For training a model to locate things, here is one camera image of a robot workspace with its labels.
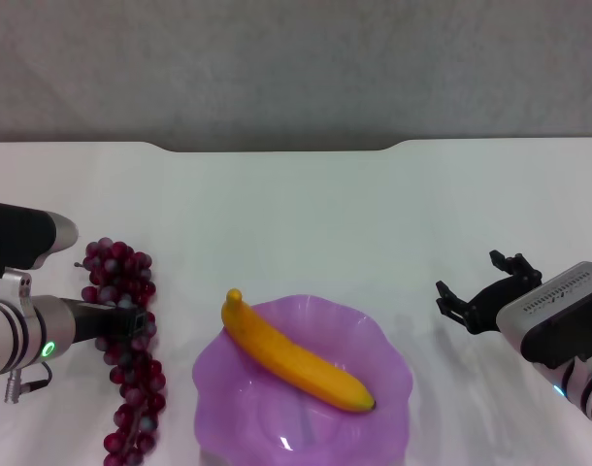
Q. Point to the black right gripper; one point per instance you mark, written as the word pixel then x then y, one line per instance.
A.
pixel 492 303

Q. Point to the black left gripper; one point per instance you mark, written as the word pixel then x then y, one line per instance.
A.
pixel 102 320

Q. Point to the dark red grape bunch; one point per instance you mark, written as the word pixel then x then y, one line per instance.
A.
pixel 131 378

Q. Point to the yellow banana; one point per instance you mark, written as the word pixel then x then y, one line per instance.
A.
pixel 296 359

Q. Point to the purple wavy plastic plate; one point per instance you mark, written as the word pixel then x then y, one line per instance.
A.
pixel 257 422

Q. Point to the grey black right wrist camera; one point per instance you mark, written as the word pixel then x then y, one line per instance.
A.
pixel 553 315

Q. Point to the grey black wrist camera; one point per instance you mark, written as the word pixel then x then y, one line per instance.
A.
pixel 553 315
pixel 19 238

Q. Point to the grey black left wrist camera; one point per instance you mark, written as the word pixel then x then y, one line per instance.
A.
pixel 19 238

